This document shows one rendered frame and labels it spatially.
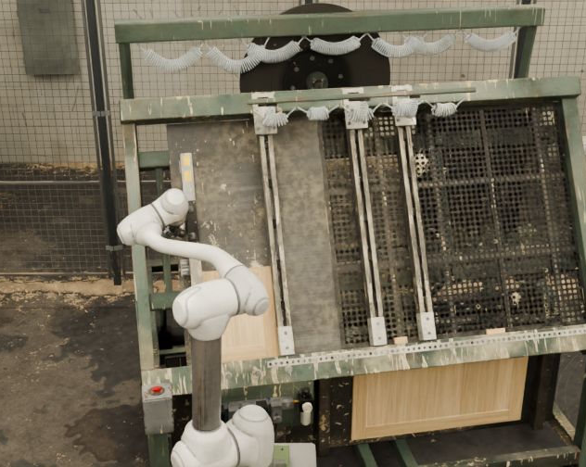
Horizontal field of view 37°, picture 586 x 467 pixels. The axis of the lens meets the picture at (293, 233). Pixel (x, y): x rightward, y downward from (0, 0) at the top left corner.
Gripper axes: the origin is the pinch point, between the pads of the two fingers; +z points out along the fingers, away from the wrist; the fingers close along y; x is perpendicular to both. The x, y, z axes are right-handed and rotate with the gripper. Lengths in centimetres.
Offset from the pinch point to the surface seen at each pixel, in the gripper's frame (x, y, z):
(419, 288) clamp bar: 94, -62, 28
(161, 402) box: 43, 54, 13
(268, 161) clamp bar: 4, -58, 20
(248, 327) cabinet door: 47, 3, 34
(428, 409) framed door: 138, -36, 83
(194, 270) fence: 12.3, 1.2, 27.0
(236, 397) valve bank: 63, 29, 39
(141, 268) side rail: -5.0, 16.5, 25.3
